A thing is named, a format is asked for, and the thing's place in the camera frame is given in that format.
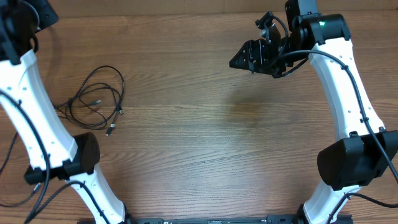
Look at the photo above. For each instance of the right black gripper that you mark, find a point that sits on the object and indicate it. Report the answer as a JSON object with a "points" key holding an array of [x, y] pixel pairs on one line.
{"points": [[256, 48]]}

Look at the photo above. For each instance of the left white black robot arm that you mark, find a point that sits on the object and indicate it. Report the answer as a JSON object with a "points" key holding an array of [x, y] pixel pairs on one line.
{"points": [[52, 150]]}

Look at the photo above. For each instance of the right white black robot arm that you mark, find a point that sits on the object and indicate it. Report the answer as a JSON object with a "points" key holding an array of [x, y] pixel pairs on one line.
{"points": [[363, 149]]}

